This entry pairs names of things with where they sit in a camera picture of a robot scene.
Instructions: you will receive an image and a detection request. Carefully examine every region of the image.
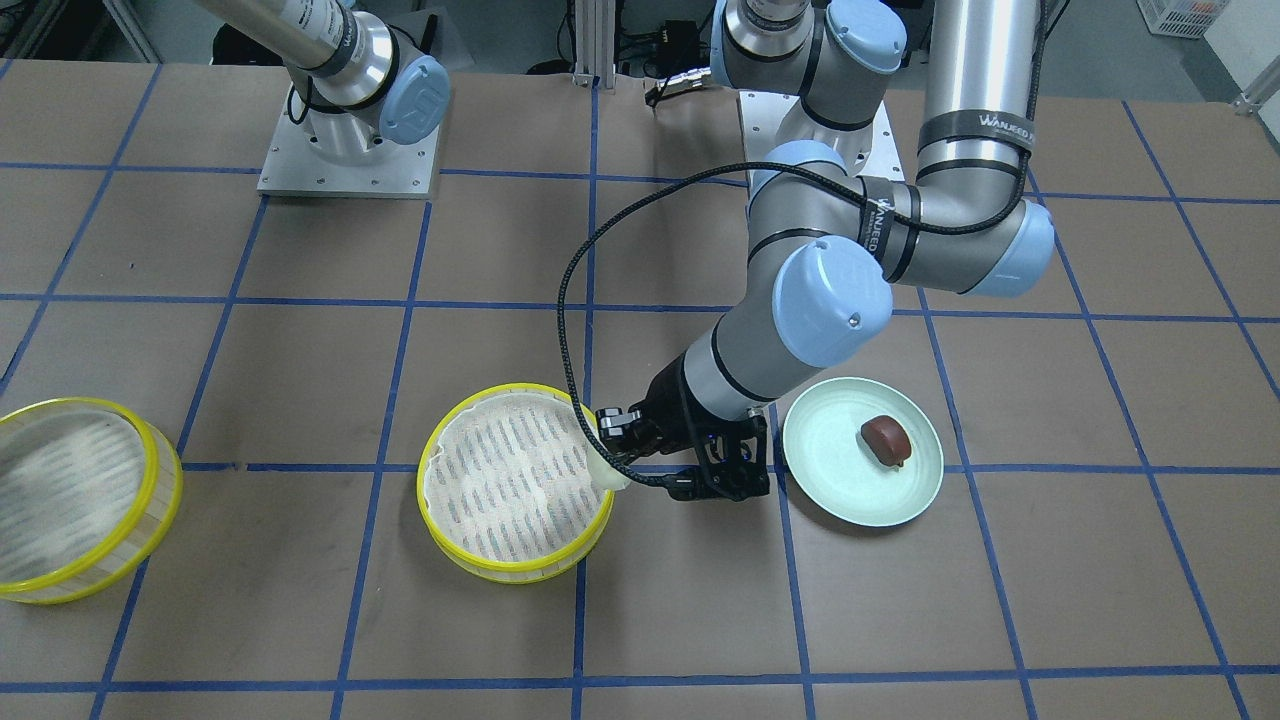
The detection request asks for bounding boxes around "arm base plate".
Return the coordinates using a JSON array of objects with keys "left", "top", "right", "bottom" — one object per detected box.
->
[
  {"left": 257, "top": 87, "right": 443, "bottom": 200},
  {"left": 737, "top": 90, "right": 905, "bottom": 182}
]

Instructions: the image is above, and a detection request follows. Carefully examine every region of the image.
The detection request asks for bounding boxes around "white steamed bun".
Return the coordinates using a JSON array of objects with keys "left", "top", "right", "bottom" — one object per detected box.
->
[{"left": 586, "top": 447, "right": 631, "bottom": 492}]

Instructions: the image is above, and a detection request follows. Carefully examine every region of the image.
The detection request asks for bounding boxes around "aluminium frame post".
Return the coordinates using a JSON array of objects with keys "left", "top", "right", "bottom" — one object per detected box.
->
[{"left": 571, "top": 0, "right": 620, "bottom": 94}]

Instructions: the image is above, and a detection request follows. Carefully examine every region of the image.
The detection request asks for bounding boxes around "brown steamed bun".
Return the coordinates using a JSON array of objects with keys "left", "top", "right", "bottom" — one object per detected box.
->
[{"left": 859, "top": 414, "right": 913, "bottom": 468}]

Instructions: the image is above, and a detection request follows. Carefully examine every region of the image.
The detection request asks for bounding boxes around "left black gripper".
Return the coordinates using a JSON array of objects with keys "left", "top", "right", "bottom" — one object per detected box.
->
[{"left": 594, "top": 356, "right": 771, "bottom": 502}]

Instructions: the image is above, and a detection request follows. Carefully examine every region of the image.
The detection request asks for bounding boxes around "light green plate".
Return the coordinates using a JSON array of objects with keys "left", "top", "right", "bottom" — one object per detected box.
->
[{"left": 782, "top": 377, "right": 945, "bottom": 527}]

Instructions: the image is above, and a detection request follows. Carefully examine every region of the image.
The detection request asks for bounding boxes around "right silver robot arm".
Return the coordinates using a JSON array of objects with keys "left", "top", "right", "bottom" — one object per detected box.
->
[{"left": 200, "top": 1, "right": 452, "bottom": 167}]

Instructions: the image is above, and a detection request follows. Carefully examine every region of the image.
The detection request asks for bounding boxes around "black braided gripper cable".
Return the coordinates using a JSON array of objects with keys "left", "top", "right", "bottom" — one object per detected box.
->
[{"left": 556, "top": 0, "right": 1047, "bottom": 489}]

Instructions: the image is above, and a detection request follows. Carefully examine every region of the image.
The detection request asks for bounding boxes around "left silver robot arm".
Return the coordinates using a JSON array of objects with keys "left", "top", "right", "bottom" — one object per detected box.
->
[{"left": 576, "top": 1, "right": 1053, "bottom": 501}]

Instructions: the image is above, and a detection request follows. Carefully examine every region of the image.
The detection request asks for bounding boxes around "yellow bamboo steamer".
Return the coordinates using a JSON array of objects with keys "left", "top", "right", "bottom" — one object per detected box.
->
[
  {"left": 1, "top": 397, "right": 183, "bottom": 605},
  {"left": 415, "top": 383, "right": 614, "bottom": 585}
]

